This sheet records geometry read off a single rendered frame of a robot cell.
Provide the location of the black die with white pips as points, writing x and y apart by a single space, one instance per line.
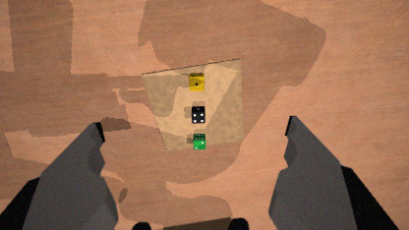
198 114

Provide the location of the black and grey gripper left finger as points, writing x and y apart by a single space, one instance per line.
69 194

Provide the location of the tan square mat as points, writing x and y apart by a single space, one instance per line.
171 101

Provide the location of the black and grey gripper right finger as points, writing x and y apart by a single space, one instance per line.
317 192

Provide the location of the yellow die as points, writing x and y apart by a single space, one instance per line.
197 82

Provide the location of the green die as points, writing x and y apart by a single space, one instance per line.
199 141

